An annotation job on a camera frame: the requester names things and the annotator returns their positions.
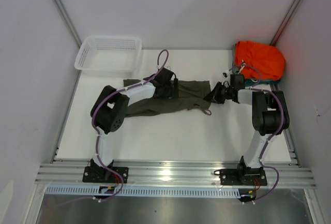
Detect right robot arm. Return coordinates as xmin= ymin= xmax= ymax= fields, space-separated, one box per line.
xmin=204 ymin=74 xmax=290 ymax=186

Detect aluminium frame rail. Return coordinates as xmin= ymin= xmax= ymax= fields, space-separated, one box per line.
xmin=35 ymin=160 xmax=317 ymax=189

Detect teal folded shorts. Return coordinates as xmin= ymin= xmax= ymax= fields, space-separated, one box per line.
xmin=245 ymin=78 xmax=281 ymax=87

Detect white plastic basket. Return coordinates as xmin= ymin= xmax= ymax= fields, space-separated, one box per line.
xmin=74 ymin=35 xmax=142 ymax=77

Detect orange folded shorts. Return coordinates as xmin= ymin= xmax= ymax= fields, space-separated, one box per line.
xmin=234 ymin=41 xmax=285 ymax=81

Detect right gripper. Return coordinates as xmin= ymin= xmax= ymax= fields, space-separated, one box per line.
xmin=204 ymin=81 xmax=234 ymax=104

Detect white slotted cable duct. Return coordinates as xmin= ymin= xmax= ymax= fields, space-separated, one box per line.
xmin=46 ymin=185 xmax=240 ymax=199

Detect olive green shorts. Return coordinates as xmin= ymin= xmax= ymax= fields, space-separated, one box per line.
xmin=126 ymin=80 xmax=212 ymax=117

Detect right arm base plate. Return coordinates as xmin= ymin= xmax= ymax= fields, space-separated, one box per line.
xmin=214 ymin=167 xmax=267 ymax=186

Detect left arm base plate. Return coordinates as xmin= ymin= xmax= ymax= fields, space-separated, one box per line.
xmin=82 ymin=166 xmax=129 ymax=184

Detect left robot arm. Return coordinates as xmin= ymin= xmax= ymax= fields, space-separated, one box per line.
xmin=82 ymin=68 xmax=179 ymax=183

